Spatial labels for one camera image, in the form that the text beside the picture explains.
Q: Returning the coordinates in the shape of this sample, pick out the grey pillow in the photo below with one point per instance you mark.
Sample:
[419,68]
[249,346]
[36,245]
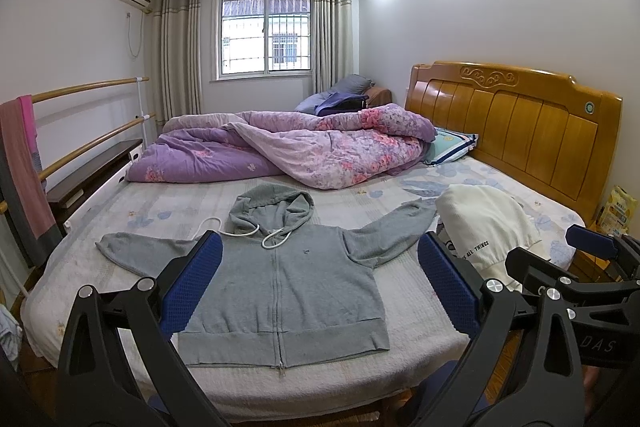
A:
[350,83]

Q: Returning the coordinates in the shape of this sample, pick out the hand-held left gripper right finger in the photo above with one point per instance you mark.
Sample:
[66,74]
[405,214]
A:
[447,282]

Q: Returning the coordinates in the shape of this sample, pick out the wooden nightstand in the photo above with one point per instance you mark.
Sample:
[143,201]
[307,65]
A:
[592,263]

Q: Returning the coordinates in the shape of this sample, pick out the brown sofa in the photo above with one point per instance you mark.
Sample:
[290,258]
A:
[379,96]

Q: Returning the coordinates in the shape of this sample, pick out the wooden rail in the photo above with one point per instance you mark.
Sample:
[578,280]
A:
[85,87]
[85,139]

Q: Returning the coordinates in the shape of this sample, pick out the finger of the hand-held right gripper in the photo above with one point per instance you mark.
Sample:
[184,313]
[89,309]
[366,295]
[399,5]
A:
[592,243]
[540,264]

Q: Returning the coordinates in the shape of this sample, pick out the dark blue cloth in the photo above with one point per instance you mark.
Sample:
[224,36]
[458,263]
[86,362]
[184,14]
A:
[440,382]

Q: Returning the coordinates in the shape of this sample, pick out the white rail post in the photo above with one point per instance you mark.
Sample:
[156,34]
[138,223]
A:
[140,107]

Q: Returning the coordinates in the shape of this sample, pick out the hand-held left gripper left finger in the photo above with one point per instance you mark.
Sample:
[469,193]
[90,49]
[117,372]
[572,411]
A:
[192,282]

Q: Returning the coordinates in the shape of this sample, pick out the bed with pale floral sheet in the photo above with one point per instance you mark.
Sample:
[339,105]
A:
[160,207]

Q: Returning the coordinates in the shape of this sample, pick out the window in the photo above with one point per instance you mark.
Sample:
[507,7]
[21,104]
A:
[265,32]

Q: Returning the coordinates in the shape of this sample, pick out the grey zip hoodie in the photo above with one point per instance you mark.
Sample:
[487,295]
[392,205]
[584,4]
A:
[295,277]

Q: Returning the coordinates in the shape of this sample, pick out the pink and grey towel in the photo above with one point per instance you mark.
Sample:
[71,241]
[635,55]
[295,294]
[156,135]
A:
[25,177]

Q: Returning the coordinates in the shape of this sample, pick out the wooden headboard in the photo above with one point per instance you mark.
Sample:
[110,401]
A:
[520,122]

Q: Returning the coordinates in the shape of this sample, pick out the light blue cloth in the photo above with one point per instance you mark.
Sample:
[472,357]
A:
[10,332]

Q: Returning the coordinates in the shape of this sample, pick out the striped edge pillow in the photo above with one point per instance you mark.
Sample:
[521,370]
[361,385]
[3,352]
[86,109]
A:
[450,144]

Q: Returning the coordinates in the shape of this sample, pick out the purple floral quilt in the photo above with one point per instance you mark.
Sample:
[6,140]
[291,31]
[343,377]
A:
[280,142]

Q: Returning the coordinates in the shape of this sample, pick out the yellow packet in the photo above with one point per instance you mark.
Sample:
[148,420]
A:
[617,209]

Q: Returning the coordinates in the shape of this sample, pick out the cream white knit sweater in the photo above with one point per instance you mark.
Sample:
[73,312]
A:
[492,222]

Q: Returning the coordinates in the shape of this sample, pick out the grey blue pillows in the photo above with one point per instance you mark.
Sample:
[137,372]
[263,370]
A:
[335,103]

